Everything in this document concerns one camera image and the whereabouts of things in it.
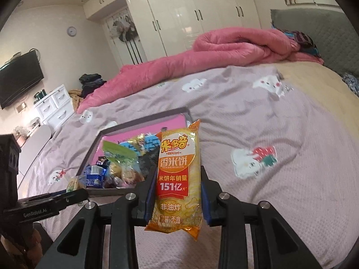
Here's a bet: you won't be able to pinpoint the pile of folded clothes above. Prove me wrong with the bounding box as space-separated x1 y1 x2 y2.
271 27 321 60

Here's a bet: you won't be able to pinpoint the white drawer cabinet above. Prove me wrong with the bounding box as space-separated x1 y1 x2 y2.
33 85 75 131

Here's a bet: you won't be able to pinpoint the clear round cookie packet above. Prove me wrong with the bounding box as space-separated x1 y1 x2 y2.
120 165 145 189

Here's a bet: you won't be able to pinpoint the black television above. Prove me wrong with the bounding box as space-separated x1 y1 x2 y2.
0 50 45 110

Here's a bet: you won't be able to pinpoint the dark grey cardboard box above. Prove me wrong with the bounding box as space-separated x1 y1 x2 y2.
75 106 195 198

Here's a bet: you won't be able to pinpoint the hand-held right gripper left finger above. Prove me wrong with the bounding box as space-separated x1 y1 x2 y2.
42 167 158 269

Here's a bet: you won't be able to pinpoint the pink book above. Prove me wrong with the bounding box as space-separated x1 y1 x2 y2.
96 113 188 163

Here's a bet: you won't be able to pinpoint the white glossy wardrobe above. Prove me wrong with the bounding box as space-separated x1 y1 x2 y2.
82 0 262 65

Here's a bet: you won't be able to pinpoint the purple printed bedsheet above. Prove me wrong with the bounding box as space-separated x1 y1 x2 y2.
17 64 359 269

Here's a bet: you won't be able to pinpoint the person's left hand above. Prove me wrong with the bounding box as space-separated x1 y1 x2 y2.
0 224 43 269

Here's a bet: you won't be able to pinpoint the orange rice cracker packet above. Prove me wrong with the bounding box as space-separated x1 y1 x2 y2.
144 118 204 242

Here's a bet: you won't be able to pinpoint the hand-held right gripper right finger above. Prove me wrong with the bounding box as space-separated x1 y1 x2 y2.
200 167 323 269

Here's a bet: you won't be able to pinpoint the hanging bags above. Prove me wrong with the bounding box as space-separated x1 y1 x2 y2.
109 16 138 43

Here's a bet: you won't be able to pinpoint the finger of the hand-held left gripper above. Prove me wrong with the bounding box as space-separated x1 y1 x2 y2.
42 190 68 199
46 188 88 211

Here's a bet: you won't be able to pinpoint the pile of dark clothes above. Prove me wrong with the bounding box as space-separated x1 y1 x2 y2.
78 73 107 99

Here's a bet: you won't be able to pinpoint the brown plush blanket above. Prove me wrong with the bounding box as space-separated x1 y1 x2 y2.
68 89 84 109

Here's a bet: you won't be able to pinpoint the pink quilt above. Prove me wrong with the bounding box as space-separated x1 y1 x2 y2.
77 27 325 114

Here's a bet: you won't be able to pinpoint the beige blanket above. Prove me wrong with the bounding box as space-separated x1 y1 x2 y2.
276 60 359 135

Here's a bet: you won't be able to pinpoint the blue snack packet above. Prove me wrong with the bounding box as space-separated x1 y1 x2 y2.
83 165 109 189

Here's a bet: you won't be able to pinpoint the dark patterned pillow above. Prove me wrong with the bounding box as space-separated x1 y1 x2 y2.
340 72 359 98

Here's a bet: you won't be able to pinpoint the grey padded headboard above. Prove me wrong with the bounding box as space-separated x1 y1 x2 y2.
270 8 359 79

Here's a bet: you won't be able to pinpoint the green snack packet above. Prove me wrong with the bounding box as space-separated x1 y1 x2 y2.
102 141 140 161

